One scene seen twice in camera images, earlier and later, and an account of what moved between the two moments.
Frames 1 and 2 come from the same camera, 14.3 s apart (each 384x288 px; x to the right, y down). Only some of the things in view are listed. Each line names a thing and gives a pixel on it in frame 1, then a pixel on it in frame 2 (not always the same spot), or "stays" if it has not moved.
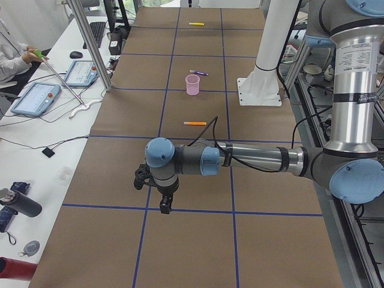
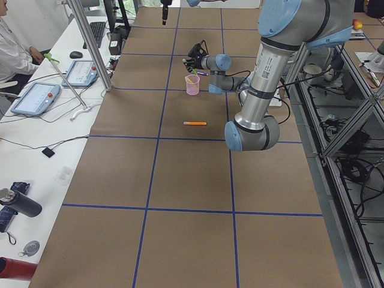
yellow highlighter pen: [196, 23] to [190, 81]
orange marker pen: [197, 123] stays
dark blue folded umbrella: [7, 212] stays
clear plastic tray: [63, 176] stays
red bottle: [11, 268] stays
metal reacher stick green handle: [39, 54] to [51, 60]
